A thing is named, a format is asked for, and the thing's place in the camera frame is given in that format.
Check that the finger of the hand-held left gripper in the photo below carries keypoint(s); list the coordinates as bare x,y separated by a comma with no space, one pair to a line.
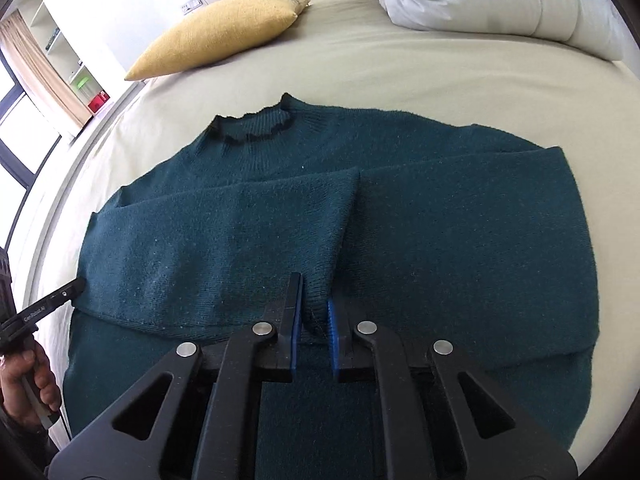
55,302

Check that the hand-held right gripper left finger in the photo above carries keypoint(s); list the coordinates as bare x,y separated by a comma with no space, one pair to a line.
297,322

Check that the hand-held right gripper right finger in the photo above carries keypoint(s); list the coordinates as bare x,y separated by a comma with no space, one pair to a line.
331,330

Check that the dark teal knit sweater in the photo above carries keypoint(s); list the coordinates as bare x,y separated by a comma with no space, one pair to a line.
450,240

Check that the person's left hand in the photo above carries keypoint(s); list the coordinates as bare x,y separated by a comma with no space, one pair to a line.
35,380

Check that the black framed window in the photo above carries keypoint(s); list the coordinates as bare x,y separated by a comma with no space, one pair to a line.
20,125

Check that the white window ledge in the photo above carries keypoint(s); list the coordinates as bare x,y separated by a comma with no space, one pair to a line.
82,132

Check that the red box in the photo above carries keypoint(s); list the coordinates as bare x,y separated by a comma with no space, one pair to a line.
98,101

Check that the green lidded container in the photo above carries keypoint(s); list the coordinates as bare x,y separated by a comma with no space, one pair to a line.
81,85

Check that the beige curtain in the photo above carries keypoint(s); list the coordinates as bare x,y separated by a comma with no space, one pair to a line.
45,70

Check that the white shelf unit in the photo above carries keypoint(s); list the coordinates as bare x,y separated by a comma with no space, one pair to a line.
60,55

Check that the flat green patterned box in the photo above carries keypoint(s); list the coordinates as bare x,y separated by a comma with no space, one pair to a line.
52,39

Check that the bed with beige sheet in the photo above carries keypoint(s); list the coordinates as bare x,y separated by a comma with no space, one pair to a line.
390,80

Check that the yellow pillow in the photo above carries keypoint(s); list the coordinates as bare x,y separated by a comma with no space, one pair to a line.
220,30

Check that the wall socket panel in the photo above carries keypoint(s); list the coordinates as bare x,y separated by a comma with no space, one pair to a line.
191,4

